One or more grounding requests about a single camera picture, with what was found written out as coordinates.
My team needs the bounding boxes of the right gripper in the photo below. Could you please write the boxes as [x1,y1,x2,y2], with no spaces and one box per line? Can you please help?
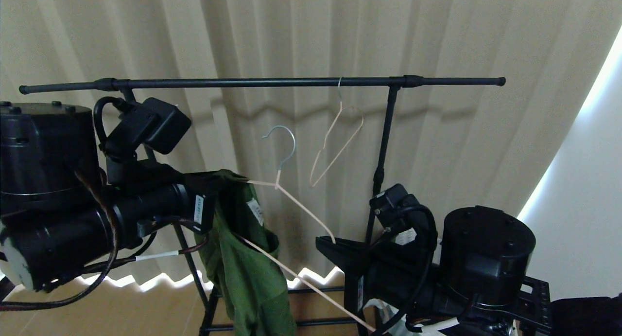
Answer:
[343,257,446,336]

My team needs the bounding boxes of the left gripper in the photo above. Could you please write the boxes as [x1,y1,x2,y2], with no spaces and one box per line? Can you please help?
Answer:
[0,172,218,292]

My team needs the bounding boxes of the green printed shirt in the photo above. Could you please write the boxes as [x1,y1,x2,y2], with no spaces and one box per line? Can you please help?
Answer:
[194,169,297,336]

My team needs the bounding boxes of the pink clothes hanger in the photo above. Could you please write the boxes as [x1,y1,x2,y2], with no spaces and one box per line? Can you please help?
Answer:
[310,77,365,188]
[233,126,377,334]

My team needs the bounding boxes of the white laundry basket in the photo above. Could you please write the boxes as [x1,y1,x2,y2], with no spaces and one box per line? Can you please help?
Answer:
[363,228,419,336]

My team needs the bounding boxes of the black clothes rack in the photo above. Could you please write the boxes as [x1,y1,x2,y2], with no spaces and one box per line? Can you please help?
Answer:
[18,75,506,336]

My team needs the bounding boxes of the beige curtain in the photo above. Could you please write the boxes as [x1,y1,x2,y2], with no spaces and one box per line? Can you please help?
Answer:
[0,0,622,293]

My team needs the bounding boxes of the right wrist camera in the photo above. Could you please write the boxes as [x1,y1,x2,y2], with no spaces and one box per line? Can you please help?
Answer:
[369,183,438,259]

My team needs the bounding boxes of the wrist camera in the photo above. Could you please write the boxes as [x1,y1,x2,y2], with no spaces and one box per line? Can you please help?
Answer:
[92,97,192,186]
[369,183,438,259]

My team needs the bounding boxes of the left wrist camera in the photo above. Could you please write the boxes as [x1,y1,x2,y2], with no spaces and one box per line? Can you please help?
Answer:
[92,97,192,186]

